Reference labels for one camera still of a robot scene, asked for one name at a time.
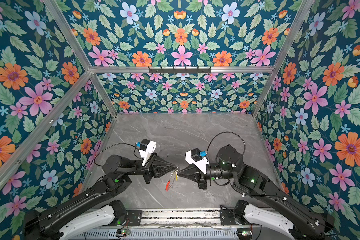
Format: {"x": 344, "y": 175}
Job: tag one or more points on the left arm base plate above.
{"x": 133, "y": 218}

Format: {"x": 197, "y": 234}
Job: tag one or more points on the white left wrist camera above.
{"x": 146, "y": 149}

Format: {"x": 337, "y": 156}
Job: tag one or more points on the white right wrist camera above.
{"x": 198, "y": 158}

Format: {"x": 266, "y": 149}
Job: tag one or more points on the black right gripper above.
{"x": 200, "y": 176}

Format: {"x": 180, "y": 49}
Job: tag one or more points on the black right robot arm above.
{"x": 288, "y": 217}

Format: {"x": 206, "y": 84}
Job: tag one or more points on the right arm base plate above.
{"x": 229, "y": 217}

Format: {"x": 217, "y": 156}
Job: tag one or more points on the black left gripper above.
{"x": 149, "y": 171}

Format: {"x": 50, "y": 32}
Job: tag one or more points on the metal keyring with red handle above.
{"x": 170, "y": 182}

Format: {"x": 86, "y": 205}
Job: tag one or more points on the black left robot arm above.
{"x": 95, "y": 206}

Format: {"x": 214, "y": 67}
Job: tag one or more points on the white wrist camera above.
{"x": 198, "y": 158}
{"x": 146, "y": 149}

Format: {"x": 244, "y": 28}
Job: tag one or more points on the black wall hook rail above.
{"x": 179, "y": 70}

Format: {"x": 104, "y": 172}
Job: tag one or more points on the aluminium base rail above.
{"x": 181, "y": 224}

